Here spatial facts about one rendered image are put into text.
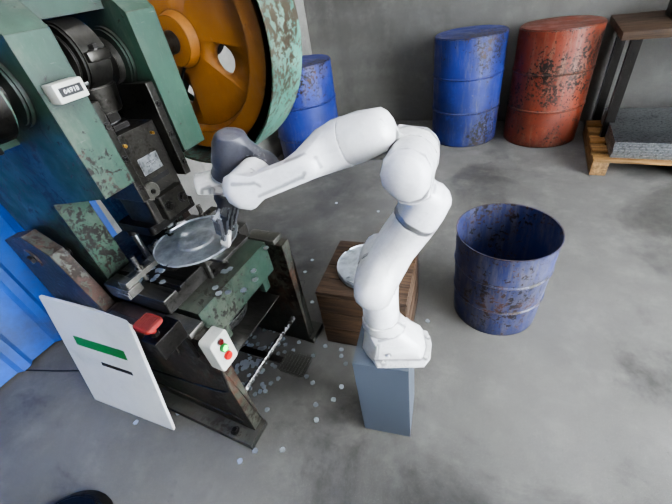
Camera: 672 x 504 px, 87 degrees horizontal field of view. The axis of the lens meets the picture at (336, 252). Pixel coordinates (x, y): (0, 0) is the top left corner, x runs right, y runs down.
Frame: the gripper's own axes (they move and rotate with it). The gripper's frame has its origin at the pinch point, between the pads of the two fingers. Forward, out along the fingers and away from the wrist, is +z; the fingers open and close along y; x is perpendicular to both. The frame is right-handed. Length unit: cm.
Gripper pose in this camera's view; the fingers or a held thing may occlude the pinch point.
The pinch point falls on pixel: (225, 237)
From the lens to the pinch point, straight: 119.4
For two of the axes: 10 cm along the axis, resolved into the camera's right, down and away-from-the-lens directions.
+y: 3.8, -6.2, 6.9
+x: -8.9, -4.5, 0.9
